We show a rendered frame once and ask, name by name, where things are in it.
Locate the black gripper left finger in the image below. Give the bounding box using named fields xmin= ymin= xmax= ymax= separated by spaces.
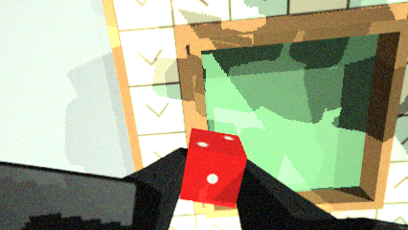
xmin=0 ymin=148 xmax=188 ymax=230

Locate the red die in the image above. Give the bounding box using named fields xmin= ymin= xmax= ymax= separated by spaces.
xmin=180 ymin=128 xmax=247 ymax=208

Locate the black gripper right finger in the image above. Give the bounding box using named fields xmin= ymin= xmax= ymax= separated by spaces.
xmin=236 ymin=159 xmax=408 ymax=230

